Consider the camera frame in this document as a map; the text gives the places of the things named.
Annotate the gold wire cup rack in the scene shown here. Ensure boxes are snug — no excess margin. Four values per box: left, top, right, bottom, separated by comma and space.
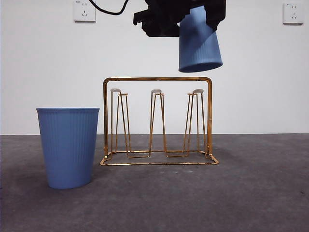
99, 76, 220, 166

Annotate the white wall power socket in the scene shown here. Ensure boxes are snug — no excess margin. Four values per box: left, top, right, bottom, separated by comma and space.
282, 2, 304, 26
73, 0, 97, 24

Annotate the blue ribbed plastic cup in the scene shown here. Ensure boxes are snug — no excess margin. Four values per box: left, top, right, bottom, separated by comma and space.
36, 107, 100, 190
178, 5, 223, 73

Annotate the black cable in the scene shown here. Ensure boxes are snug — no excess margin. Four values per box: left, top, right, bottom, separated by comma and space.
88, 0, 130, 16

